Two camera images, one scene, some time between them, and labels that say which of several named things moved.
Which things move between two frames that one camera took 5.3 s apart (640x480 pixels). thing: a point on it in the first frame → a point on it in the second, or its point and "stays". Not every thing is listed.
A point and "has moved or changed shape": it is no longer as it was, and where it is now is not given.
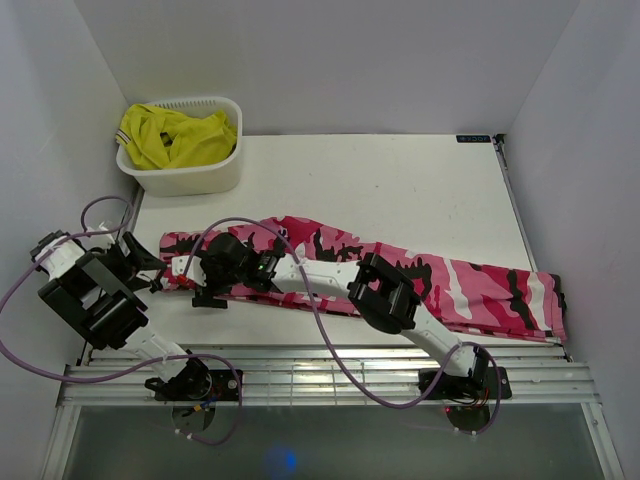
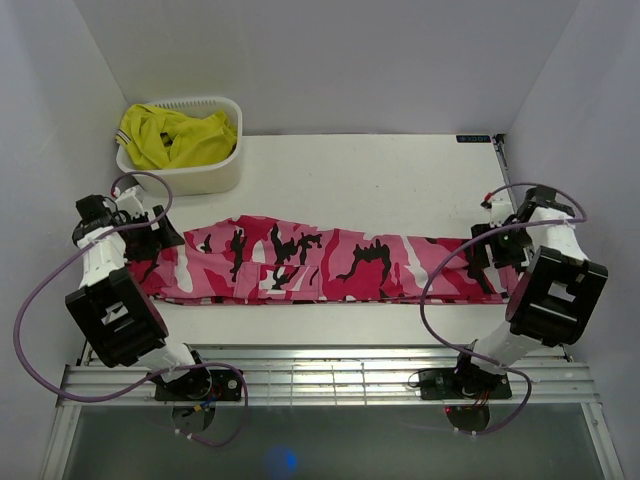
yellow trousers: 153,138 stays
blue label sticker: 473,138 stays
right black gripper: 206,295 → 479,258
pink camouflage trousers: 475,297 has moved or changed shape
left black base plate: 224,388 stays
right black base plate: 471,387 stays
